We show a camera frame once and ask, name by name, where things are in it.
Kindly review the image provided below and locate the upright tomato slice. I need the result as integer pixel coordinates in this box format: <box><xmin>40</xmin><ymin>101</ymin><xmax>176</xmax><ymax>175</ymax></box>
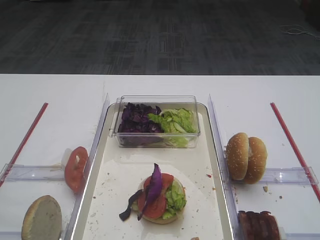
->
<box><xmin>64</xmin><ymin>146</ymin><xmax>89</xmax><ymax>194</ymax></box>

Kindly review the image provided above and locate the lettuce on burger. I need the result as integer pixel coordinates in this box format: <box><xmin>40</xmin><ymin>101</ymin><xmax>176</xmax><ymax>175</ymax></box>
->
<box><xmin>161</xmin><ymin>178</ymin><xmax>187</xmax><ymax>220</ymax></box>

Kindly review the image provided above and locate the burger bottom bun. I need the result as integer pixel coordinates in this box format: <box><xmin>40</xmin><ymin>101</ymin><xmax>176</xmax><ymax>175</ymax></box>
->
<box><xmin>136</xmin><ymin>174</ymin><xmax>187</xmax><ymax>225</ymax></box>

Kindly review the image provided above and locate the clear cross divider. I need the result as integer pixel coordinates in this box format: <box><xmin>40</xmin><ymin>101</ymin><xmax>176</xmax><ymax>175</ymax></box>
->
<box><xmin>0</xmin><ymin>164</ymin><xmax>65</xmax><ymax>182</ymax></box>
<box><xmin>258</xmin><ymin>166</ymin><xmax>319</xmax><ymax>186</ymax></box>

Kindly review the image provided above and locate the white cable on floor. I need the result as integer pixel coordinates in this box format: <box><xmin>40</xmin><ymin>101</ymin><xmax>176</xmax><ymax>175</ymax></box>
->
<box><xmin>279</xmin><ymin>24</ymin><xmax>320</xmax><ymax>40</ymax></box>

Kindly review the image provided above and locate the sesame bun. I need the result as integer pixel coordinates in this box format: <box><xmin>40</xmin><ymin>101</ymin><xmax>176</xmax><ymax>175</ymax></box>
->
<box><xmin>244</xmin><ymin>136</ymin><xmax>268</xmax><ymax>184</ymax></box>
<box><xmin>226</xmin><ymin>132</ymin><xmax>249</xmax><ymax>181</ymax></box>

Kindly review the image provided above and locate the sesame top bun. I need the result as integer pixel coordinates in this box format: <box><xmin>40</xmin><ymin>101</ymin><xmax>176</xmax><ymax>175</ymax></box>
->
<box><xmin>226</xmin><ymin>132</ymin><xmax>249</xmax><ymax>181</ymax></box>

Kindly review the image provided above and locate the upright bun half left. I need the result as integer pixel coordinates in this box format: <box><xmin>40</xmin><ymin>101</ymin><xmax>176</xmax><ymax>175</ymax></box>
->
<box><xmin>21</xmin><ymin>195</ymin><xmax>62</xmax><ymax>240</ymax></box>

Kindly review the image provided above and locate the white onion piece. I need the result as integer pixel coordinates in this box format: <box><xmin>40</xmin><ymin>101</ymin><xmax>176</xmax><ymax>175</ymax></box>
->
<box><xmin>50</xmin><ymin>148</ymin><xmax>72</xmax><ymax>171</ymax></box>

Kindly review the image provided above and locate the right red tape strip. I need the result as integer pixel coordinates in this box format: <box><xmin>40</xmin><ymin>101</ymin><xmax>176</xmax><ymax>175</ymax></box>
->
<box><xmin>270</xmin><ymin>102</ymin><xmax>320</xmax><ymax>201</ymax></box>

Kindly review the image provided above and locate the green lettuce pile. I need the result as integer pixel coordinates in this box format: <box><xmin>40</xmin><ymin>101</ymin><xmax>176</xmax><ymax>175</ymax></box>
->
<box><xmin>147</xmin><ymin>108</ymin><xmax>197</xmax><ymax>134</ymax></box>

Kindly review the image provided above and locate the red tape strip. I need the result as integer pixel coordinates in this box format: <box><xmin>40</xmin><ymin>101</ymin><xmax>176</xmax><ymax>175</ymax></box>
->
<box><xmin>270</xmin><ymin>102</ymin><xmax>320</xmax><ymax>201</ymax></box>
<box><xmin>0</xmin><ymin>102</ymin><xmax>49</xmax><ymax>187</ymax></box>

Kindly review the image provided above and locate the chopped purple cabbage pile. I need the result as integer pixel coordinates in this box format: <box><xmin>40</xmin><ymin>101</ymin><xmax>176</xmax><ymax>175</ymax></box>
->
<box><xmin>118</xmin><ymin>102</ymin><xmax>164</xmax><ymax>147</ymax></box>

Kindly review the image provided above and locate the left clear acrylic divider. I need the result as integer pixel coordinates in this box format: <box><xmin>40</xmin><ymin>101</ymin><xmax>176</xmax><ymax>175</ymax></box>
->
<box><xmin>63</xmin><ymin>95</ymin><xmax>110</xmax><ymax>240</ymax></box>

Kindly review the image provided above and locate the left red tape strip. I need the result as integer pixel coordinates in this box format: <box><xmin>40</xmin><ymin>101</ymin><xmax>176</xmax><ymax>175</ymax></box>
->
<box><xmin>0</xmin><ymin>102</ymin><xmax>49</xmax><ymax>187</ymax></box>

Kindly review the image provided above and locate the tomato slice on burger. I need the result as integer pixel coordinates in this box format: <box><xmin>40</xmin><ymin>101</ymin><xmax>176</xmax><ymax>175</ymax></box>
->
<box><xmin>137</xmin><ymin>173</ymin><xmax>174</xmax><ymax>219</ymax></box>

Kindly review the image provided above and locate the bacon strips stack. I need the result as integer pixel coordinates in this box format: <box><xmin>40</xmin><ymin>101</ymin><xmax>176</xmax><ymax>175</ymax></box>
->
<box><xmin>237</xmin><ymin>210</ymin><xmax>281</xmax><ymax>240</ymax></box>

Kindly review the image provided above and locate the white serving tray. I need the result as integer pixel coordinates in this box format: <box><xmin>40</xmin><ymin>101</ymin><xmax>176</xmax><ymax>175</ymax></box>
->
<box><xmin>72</xmin><ymin>104</ymin><xmax>234</xmax><ymax>240</ymax></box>

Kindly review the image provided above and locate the clear plastic salad container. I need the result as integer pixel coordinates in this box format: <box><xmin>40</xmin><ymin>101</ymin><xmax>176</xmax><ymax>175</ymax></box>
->
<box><xmin>110</xmin><ymin>95</ymin><xmax>201</xmax><ymax>148</ymax></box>

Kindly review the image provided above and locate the left clear cross divider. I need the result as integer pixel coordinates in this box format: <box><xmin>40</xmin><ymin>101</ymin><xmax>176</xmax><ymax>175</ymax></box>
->
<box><xmin>0</xmin><ymin>164</ymin><xmax>65</xmax><ymax>182</ymax></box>

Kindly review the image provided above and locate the right clear cross divider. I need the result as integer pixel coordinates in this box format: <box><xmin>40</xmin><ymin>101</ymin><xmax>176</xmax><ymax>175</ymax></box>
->
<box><xmin>258</xmin><ymin>166</ymin><xmax>319</xmax><ymax>186</ymax></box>

